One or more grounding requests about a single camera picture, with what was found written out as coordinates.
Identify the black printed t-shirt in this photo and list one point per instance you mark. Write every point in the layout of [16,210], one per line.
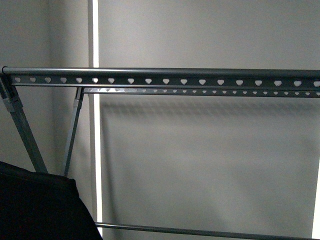
[42,206]

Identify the grey metal clothes rack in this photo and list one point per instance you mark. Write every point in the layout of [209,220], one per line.
[272,83]

